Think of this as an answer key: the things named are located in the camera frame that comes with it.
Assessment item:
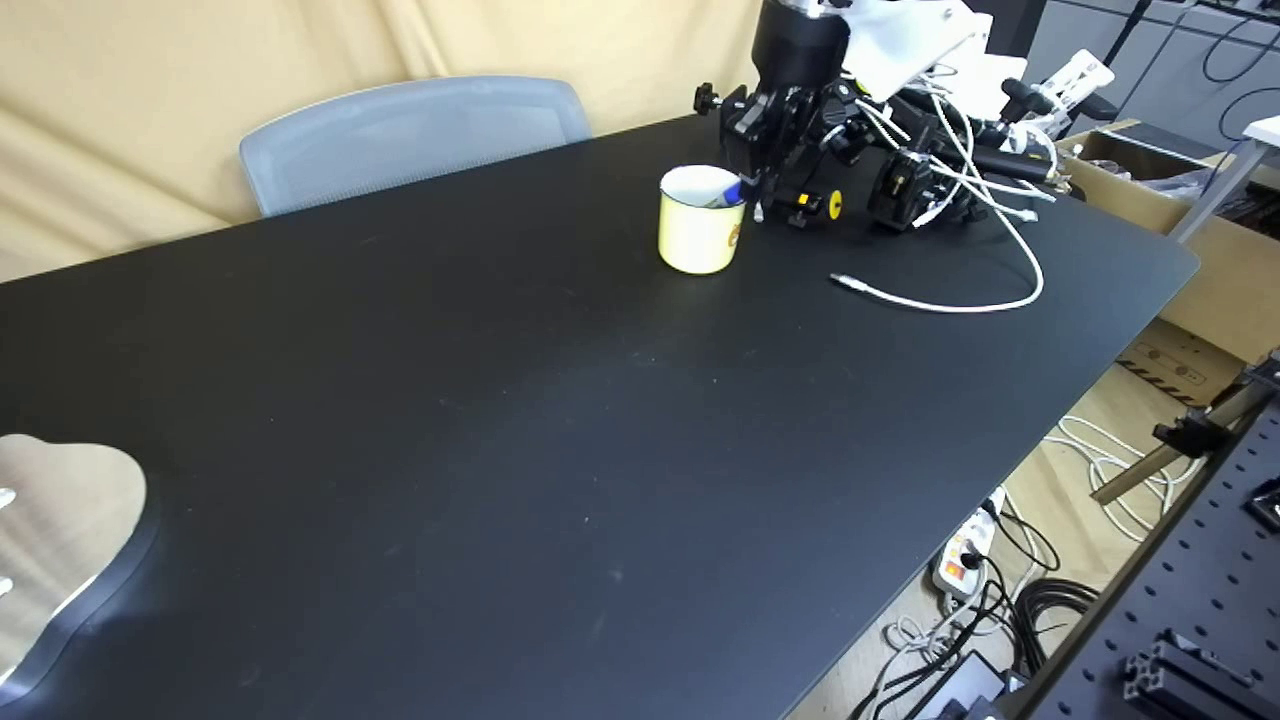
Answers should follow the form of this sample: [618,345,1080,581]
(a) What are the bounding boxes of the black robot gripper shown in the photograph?
[749,0,854,184]

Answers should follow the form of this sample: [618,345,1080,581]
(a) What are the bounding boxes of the yellow enamel mug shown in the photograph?
[651,161,750,280]

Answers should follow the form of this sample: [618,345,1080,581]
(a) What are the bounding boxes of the white black handheld device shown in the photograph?
[997,44,1123,135]

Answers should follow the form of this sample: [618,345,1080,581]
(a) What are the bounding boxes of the grey chair backrest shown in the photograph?
[235,70,595,221]

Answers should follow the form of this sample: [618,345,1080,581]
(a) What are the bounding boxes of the grey metal leg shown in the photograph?
[1172,110,1280,247]

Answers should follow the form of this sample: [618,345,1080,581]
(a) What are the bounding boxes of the white power strip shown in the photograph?
[927,507,998,601]

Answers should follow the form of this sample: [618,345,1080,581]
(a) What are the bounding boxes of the cardboard box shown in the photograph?
[1055,125,1280,373]

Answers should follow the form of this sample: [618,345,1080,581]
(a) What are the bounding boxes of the beige cloth backdrop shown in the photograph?
[0,0,769,288]

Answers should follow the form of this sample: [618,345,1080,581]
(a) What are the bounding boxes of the black perforated breadboard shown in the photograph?
[1010,382,1280,720]

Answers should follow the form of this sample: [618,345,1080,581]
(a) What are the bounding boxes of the black camera mount pile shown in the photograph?
[692,77,1071,234]

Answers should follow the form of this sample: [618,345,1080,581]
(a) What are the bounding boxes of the white cable bundle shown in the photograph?
[853,70,1071,224]

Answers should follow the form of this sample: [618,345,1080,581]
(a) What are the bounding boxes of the loose white cable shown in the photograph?
[831,195,1052,321]

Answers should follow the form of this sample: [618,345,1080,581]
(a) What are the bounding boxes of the white floor cables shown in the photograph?
[1044,411,1176,510]

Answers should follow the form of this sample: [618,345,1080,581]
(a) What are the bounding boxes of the metal rail post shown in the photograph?
[1087,346,1280,507]

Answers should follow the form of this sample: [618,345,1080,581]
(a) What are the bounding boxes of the black floor cables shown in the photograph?
[853,491,1114,720]

